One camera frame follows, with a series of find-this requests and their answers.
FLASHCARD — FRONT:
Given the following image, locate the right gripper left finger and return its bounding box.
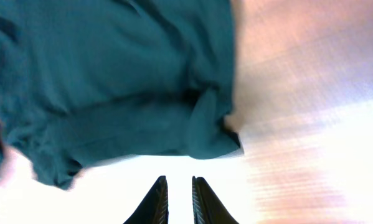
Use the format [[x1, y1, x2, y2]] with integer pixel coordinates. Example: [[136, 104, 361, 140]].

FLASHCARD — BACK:
[[124, 175, 169, 224]]

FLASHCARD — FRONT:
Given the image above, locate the black polo shirt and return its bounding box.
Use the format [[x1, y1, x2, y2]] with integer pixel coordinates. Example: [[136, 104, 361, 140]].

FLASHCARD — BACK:
[[0, 0, 240, 190]]

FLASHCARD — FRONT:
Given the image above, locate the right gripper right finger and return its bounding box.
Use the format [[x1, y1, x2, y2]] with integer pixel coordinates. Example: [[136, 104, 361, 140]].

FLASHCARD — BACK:
[[192, 176, 238, 224]]

